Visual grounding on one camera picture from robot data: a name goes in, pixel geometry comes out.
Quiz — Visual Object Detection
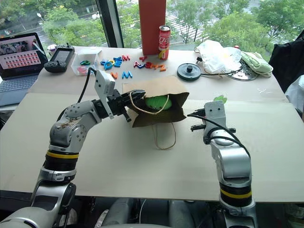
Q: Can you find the thin white cable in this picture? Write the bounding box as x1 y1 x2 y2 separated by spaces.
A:
139 199 147 224

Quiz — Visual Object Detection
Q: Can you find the round green plush toy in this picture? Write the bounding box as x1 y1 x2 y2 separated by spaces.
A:
144 95 172 113

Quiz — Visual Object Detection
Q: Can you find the black garment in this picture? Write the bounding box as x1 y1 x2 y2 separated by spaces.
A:
267 29 304 94

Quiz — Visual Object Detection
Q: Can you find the black round spool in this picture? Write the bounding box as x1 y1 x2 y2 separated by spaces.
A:
176 62 202 82

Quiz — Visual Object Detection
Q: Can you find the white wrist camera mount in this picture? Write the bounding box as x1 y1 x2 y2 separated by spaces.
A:
204 100 227 133
94 69 116 120

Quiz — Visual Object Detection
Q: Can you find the clear plastic box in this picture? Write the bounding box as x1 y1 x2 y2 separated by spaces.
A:
70 50 103 77

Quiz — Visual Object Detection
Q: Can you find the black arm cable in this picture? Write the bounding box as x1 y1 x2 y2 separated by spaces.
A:
77 67 97 103
187 113 251 159

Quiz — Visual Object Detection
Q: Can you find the light green cloth pouch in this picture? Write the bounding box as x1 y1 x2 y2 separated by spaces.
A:
239 50 274 78

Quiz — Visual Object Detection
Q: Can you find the light green plush toy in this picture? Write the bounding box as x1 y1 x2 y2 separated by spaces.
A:
213 94 228 105

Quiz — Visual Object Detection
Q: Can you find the tall red box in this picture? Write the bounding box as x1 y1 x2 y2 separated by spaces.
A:
138 0 167 56

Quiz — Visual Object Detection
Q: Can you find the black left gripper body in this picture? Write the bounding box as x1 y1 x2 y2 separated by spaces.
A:
108 89 132 117

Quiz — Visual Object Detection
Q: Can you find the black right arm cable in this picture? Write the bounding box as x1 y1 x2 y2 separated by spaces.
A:
187 113 251 159

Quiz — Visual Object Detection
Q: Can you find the brown paper bag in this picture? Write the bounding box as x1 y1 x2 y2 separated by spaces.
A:
122 75 190 151

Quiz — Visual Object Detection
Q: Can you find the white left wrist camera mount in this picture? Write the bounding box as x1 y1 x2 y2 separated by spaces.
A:
94 69 116 120

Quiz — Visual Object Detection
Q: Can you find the dark window frame post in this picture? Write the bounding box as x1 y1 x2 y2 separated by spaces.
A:
95 0 124 48

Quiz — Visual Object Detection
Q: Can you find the white plastic bag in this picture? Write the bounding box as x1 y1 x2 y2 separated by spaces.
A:
194 39 242 75

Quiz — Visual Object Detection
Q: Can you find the round metal wire rack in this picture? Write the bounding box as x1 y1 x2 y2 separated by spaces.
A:
223 59 259 82

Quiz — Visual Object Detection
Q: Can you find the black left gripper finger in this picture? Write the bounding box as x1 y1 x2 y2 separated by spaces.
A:
121 106 132 123
129 89 146 100

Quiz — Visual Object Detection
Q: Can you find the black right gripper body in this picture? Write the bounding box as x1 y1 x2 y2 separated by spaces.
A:
190 108 207 132

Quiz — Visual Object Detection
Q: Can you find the grey rounded shape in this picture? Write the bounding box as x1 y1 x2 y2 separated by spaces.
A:
95 198 141 228
168 199 216 228

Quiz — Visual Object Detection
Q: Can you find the open laptop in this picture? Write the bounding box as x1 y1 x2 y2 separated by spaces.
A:
0 32 48 107

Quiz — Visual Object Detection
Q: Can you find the red soda can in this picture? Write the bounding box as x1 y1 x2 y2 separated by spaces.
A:
158 25 172 60

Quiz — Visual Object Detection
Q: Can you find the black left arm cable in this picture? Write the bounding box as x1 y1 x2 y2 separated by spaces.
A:
77 67 97 103

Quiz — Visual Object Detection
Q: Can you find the black handheld controller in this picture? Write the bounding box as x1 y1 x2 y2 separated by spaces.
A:
44 43 76 73

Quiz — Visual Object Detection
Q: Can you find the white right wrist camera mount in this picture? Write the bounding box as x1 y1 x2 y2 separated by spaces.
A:
204 100 227 133

